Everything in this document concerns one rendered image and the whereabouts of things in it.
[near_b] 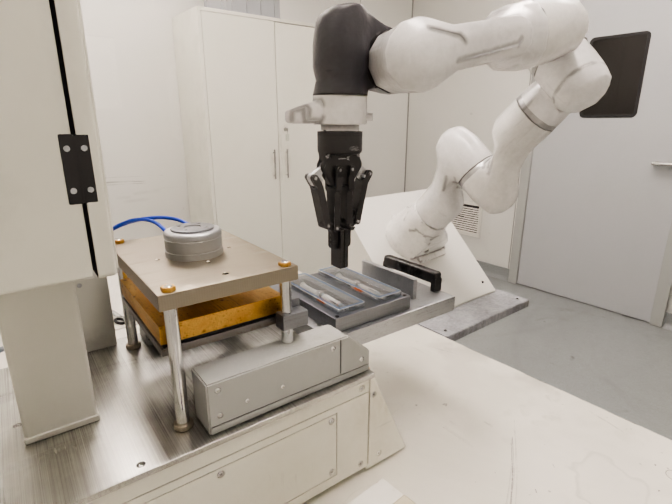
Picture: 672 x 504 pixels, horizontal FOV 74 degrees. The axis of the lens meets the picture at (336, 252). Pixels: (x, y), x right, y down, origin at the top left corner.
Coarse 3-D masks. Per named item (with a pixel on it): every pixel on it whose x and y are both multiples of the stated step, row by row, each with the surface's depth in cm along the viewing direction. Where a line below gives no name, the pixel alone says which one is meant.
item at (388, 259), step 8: (384, 256) 97; (392, 256) 96; (384, 264) 98; (392, 264) 95; (400, 264) 93; (408, 264) 92; (416, 264) 91; (408, 272) 92; (416, 272) 90; (424, 272) 88; (432, 272) 87; (440, 272) 87; (424, 280) 89; (432, 280) 87; (440, 280) 87; (432, 288) 87; (440, 288) 88
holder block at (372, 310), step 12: (300, 300) 78; (312, 300) 77; (372, 300) 77; (396, 300) 77; (408, 300) 79; (312, 312) 75; (324, 312) 72; (348, 312) 72; (360, 312) 73; (372, 312) 74; (384, 312) 76; (396, 312) 78; (324, 324) 73; (336, 324) 70; (348, 324) 72; (360, 324) 73
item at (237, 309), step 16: (128, 288) 65; (272, 288) 65; (128, 304) 67; (144, 304) 59; (208, 304) 59; (224, 304) 59; (240, 304) 59; (256, 304) 60; (272, 304) 62; (144, 320) 59; (160, 320) 55; (192, 320) 55; (208, 320) 56; (224, 320) 58; (240, 320) 59; (256, 320) 61; (272, 320) 62; (160, 336) 53; (192, 336) 56; (208, 336) 57; (224, 336) 58; (160, 352) 54
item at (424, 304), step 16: (368, 272) 93; (384, 272) 89; (400, 288) 86; (416, 288) 84; (416, 304) 82; (432, 304) 82; (448, 304) 85; (384, 320) 75; (400, 320) 78; (416, 320) 80; (352, 336) 71; (368, 336) 74
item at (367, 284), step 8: (328, 272) 88; (336, 272) 88; (344, 272) 88; (352, 272) 88; (344, 280) 84; (352, 280) 84; (360, 280) 84; (368, 280) 84; (376, 280) 84; (360, 288) 80; (368, 288) 80; (376, 288) 80; (384, 288) 80; (392, 288) 80; (376, 296) 76
